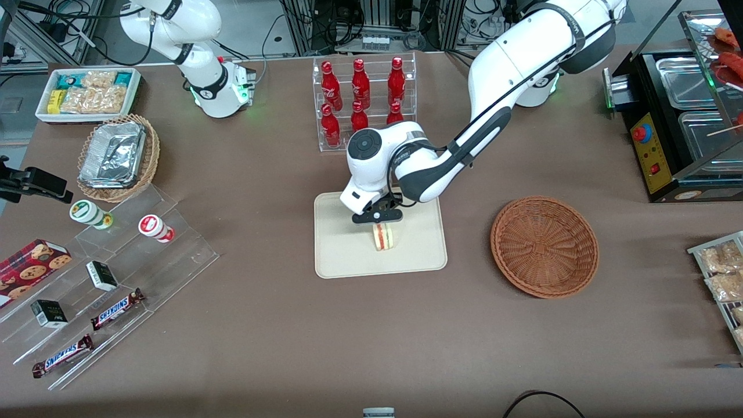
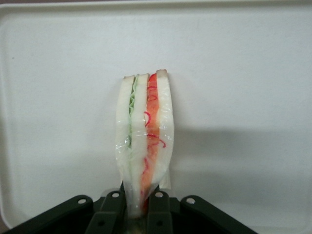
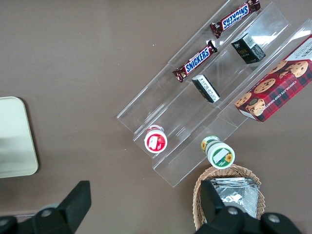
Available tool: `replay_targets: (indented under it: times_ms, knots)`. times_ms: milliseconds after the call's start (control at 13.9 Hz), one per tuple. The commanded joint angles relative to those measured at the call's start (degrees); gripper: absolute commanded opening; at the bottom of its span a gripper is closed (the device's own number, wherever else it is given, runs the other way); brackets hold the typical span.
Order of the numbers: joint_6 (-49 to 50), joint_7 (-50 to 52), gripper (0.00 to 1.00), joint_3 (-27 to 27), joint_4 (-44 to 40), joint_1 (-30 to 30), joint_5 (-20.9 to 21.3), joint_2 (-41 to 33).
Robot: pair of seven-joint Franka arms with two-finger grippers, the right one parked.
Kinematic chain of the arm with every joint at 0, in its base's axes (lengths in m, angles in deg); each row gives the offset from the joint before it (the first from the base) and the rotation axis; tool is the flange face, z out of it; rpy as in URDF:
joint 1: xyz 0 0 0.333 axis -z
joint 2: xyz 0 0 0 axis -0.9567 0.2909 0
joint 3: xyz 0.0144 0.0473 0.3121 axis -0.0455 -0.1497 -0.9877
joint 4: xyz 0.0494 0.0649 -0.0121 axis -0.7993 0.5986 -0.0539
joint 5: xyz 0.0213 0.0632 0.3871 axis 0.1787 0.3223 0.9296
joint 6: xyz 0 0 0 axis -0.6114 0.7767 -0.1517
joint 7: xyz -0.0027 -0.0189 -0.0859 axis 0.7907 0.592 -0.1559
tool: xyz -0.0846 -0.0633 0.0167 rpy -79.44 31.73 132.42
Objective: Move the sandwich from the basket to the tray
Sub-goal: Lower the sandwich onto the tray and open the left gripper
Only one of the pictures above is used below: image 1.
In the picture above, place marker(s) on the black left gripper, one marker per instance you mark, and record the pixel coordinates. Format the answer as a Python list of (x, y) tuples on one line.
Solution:
[(385, 204)]

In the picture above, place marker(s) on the triangular sandwich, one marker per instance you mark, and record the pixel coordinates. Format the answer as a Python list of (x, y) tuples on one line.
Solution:
[(382, 238)]

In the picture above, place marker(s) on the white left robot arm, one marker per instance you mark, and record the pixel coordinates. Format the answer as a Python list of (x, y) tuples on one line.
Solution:
[(511, 52)]

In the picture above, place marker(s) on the beige plastic tray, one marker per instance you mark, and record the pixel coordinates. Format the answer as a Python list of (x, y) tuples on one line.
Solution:
[(348, 255)]

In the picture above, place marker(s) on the round brown wicker basket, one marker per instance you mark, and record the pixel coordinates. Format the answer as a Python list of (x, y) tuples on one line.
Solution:
[(545, 247)]

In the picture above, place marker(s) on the oval tan wicker basket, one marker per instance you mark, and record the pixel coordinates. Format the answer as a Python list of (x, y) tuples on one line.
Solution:
[(150, 157)]

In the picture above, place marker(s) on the tray of packaged snacks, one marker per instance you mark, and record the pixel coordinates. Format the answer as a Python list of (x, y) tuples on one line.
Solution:
[(725, 310)]

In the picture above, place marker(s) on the clear acrylic bottle rack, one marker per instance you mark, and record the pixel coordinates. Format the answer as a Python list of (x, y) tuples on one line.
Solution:
[(318, 142)]

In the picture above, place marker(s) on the red cola bottle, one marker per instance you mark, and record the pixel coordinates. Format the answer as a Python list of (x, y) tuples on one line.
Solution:
[(396, 84), (360, 87), (395, 115), (331, 130), (359, 119), (331, 87)]

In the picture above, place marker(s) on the small grey device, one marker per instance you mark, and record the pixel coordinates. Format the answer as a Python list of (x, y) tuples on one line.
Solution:
[(378, 413)]

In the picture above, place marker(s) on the clear acrylic step display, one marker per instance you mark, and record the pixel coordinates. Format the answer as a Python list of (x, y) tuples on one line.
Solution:
[(174, 255)]

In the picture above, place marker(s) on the red-lid white cup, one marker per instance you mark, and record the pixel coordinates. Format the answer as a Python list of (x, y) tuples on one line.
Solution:
[(154, 226)]

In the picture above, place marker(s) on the black food warmer machine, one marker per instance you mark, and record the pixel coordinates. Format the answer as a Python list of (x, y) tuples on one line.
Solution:
[(643, 157)]

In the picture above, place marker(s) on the red emergency stop button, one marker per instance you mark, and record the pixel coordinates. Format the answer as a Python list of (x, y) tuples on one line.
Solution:
[(641, 133)]

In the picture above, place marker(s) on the silver foil container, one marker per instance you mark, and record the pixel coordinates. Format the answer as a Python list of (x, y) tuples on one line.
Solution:
[(113, 154)]

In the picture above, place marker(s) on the brown Snickers bar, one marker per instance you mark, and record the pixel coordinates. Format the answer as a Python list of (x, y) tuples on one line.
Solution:
[(62, 356), (116, 310)]

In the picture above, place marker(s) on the small black box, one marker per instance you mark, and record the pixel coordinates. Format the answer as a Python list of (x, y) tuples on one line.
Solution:
[(101, 276), (49, 313)]

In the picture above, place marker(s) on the green-lid white cup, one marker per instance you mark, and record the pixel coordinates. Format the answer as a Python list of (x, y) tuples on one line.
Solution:
[(87, 212)]

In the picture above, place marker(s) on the teal snack pack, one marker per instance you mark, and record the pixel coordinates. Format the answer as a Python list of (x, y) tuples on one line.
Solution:
[(123, 78), (67, 80)]

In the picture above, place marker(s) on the clear bag of crackers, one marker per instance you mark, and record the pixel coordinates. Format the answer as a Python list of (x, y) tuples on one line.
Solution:
[(93, 100), (98, 78)]

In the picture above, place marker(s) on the stainless steel pan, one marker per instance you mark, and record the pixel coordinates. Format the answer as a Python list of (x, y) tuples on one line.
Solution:
[(702, 136), (685, 84)]

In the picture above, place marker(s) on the clear bag of snacks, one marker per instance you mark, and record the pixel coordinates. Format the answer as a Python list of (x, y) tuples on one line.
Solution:
[(738, 314), (725, 287), (720, 258), (739, 337)]

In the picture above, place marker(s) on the yellow snack pack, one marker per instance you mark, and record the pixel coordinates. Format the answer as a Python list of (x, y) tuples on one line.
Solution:
[(54, 101)]

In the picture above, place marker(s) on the white rectangular snack bin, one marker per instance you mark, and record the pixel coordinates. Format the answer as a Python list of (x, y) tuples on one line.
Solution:
[(43, 116)]

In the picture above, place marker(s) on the red cookie box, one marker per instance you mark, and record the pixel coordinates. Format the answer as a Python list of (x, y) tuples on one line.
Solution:
[(29, 270)]

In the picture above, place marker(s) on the orange fried food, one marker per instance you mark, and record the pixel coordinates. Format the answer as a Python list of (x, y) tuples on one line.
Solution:
[(731, 61)]

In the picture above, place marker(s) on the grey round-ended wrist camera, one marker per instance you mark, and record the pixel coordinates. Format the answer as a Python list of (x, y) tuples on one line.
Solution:
[(357, 200)]

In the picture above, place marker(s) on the aluminium frame rack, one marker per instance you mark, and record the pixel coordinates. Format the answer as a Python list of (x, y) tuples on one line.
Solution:
[(377, 17)]

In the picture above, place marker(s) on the black camera clamp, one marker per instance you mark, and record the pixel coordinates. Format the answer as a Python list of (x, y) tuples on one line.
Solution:
[(40, 181)]

